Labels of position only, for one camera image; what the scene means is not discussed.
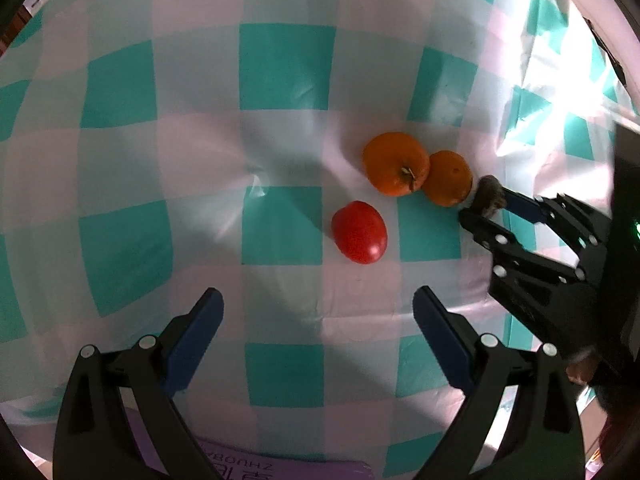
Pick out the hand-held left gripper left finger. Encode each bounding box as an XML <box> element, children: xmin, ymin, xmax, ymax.
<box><xmin>52</xmin><ymin>288</ymin><xmax>224</xmax><ymax>480</ymax></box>

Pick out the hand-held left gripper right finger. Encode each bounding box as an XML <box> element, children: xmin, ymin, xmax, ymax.
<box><xmin>413</xmin><ymin>286</ymin><xmax>585</xmax><ymax>480</ymax></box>

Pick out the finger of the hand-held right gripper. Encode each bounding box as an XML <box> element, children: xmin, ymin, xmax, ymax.
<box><xmin>502</xmin><ymin>187</ymin><xmax>612</xmax><ymax>271</ymax></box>
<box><xmin>459</xmin><ymin>209</ymin><xmax>597</xmax><ymax>287</ymax></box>

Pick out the brown wrinkled passion fruit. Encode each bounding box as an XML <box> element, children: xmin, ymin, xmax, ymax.
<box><xmin>472</xmin><ymin>175</ymin><xmax>507</xmax><ymax>216</ymax></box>

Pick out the red tomato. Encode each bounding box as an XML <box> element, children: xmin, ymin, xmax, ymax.
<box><xmin>331</xmin><ymin>200</ymin><xmax>388</xmax><ymax>265</ymax></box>

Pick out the person's right hand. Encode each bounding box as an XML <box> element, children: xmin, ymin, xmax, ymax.
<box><xmin>567</xmin><ymin>357</ymin><xmax>599</xmax><ymax>387</ymax></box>

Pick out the orange tangerine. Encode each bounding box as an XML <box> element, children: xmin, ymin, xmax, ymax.
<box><xmin>363</xmin><ymin>132</ymin><xmax>431</xmax><ymax>197</ymax></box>
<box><xmin>422</xmin><ymin>150</ymin><xmax>474</xmax><ymax>207</ymax></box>

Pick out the teal checkered tablecloth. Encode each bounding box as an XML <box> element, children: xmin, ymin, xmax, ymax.
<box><xmin>0</xmin><ymin>0</ymin><xmax>640</xmax><ymax>480</ymax></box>

